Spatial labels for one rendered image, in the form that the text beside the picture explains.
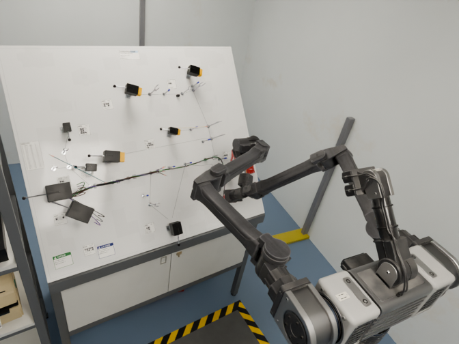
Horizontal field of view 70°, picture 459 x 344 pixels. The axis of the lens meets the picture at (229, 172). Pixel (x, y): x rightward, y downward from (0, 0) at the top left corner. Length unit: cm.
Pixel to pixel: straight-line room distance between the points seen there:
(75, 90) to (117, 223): 65
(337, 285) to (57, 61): 146
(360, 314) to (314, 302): 10
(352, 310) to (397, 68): 186
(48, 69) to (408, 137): 207
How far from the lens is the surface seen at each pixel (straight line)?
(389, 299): 95
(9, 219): 136
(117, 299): 199
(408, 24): 247
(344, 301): 88
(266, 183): 156
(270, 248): 95
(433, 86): 233
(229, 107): 197
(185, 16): 360
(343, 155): 142
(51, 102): 169
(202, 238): 184
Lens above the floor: 217
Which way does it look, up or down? 34 degrees down
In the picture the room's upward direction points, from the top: 11 degrees clockwise
